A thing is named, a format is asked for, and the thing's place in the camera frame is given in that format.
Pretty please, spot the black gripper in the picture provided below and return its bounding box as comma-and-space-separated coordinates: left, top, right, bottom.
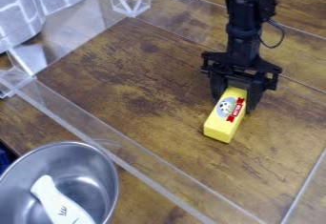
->
202, 24, 282, 113

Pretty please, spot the yellow butter block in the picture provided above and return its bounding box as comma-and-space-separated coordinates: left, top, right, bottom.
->
204, 87, 248, 143

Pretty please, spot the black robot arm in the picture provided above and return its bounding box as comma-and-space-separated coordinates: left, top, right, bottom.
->
202, 0, 284, 113

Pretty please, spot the silver metal bowl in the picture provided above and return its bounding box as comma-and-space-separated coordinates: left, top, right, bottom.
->
0, 141, 121, 224

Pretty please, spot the grey brick pattern cloth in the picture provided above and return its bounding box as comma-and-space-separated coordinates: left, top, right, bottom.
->
0, 0, 82, 53

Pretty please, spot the white toy fish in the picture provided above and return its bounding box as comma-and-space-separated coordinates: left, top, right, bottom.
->
31, 175, 95, 224

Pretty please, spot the blue object at edge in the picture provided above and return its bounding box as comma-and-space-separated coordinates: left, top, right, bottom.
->
0, 149, 11, 174

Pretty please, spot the clear acrylic barrier wall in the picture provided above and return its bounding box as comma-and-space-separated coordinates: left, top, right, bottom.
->
0, 0, 326, 224

